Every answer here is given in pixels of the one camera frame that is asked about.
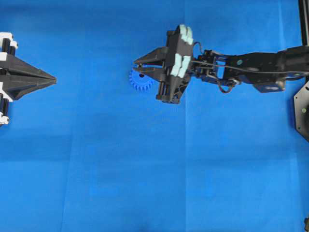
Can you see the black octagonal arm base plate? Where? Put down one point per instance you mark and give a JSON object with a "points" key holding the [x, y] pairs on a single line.
{"points": [[301, 108]]}

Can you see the small blue plastic gear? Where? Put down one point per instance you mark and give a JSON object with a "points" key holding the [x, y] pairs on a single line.
{"points": [[138, 83]]}

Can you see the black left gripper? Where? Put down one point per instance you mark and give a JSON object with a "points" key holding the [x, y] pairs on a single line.
{"points": [[13, 89]]}

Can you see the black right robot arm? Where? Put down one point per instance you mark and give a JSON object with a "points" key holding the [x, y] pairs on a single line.
{"points": [[267, 72]]}

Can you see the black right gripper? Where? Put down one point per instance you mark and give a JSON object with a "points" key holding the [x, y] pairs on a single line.
{"points": [[173, 77]]}

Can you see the blue table mat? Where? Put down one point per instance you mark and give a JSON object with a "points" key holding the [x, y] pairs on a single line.
{"points": [[92, 154]]}

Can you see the black vertical frame post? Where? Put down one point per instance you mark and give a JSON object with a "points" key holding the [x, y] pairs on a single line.
{"points": [[304, 20]]}

